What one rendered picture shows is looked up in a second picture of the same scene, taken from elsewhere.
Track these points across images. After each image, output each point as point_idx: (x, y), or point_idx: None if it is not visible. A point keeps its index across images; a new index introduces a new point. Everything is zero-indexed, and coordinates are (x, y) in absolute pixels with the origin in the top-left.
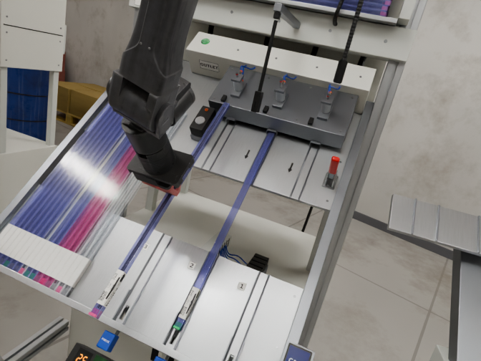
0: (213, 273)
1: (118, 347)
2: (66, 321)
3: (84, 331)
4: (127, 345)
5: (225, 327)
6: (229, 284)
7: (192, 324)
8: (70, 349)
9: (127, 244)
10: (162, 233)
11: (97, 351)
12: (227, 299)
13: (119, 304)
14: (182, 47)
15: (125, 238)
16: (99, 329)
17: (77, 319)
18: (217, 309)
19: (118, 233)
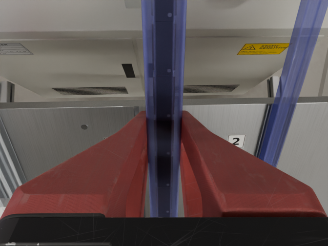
0: (289, 138)
1: (83, 79)
2: (7, 83)
3: (33, 81)
4: (92, 77)
5: (327, 195)
6: (327, 144)
7: None
8: (31, 90)
9: (72, 153)
10: (130, 107)
11: (62, 85)
12: (326, 165)
13: None
14: None
15: (56, 145)
16: (51, 77)
17: (16, 78)
18: (308, 181)
19: (32, 143)
